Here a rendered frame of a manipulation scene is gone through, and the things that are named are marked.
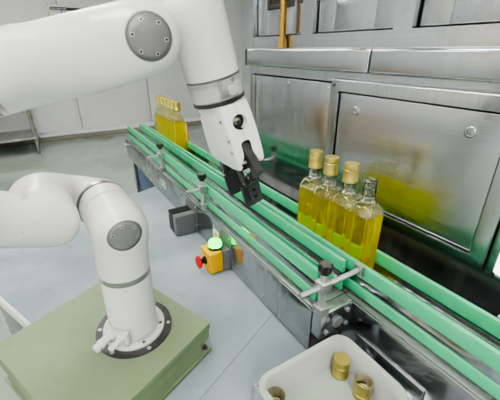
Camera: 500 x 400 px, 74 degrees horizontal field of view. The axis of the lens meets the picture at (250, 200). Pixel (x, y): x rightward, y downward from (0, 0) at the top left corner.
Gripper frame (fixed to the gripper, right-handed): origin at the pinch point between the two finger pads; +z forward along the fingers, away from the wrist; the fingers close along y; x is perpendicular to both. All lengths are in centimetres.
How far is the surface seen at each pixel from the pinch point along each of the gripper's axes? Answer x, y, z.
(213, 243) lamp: -1.3, 35.5, 34.4
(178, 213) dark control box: 0, 63, 36
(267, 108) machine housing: -45, 61, 11
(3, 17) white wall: 29, 592, -72
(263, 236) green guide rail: -9.8, 17.6, 26.7
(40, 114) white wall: 50, 592, 63
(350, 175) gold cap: -26.8, 2.7, 11.3
